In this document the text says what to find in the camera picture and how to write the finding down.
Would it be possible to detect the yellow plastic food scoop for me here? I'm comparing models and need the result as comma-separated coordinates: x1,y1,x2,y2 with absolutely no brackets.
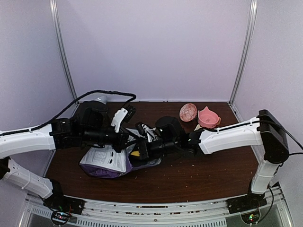
130,151,140,157

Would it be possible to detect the purple pet food bag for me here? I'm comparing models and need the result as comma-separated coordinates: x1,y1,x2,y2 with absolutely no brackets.
79,127,161,179

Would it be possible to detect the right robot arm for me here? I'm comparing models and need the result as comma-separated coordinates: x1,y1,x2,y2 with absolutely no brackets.
135,109,290,209

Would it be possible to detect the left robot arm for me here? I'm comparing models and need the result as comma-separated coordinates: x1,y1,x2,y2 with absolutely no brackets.
0,101,134,210

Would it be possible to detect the cream cat-ear pet bowl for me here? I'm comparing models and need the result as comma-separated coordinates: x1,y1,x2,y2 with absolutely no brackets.
194,124,204,131

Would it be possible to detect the pink cat-ear pet bowl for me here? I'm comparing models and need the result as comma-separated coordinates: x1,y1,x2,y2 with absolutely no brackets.
197,106,219,129

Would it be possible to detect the pale ribbed ceramic cup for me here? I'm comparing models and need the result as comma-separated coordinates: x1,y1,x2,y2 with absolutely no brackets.
95,96,108,105

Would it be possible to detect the red patterned ceramic bowl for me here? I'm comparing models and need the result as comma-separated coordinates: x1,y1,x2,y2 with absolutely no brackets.
179,103,197,122

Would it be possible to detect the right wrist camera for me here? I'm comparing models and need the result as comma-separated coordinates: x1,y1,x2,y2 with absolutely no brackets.
135,122,157,143

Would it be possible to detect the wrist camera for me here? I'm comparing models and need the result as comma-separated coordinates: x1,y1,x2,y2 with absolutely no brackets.
135,122,157,143
111,105,136,133

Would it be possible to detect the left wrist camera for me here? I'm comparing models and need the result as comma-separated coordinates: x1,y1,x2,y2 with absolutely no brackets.
111,105,136,133

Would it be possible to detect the black braided left cable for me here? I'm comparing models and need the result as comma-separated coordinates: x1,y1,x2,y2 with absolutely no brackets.
0,89,137,137

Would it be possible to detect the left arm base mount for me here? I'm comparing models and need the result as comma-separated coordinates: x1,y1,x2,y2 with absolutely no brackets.
41,179,85,227

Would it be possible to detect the aluminium table edge rail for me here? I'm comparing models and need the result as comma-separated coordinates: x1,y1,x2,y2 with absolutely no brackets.
229,103,243,122

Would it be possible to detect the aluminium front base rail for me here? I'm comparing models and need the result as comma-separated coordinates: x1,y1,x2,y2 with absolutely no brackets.
20,186,293,227

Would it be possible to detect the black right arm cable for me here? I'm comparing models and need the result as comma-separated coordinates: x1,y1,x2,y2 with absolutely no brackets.
259,119,303,166

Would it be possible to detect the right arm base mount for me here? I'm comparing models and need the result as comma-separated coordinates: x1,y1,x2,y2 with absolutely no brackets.
226,193,267,225

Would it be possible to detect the aluminium corner post left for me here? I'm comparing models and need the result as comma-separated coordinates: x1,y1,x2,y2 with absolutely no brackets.
49,0,77,100

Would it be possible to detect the aluminium corner post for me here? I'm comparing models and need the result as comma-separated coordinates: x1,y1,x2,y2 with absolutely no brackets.
229,0,258,105
49,0,77,100

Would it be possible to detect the aluminium corner post right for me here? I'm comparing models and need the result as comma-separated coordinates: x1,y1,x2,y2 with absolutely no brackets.
229,0,258,105

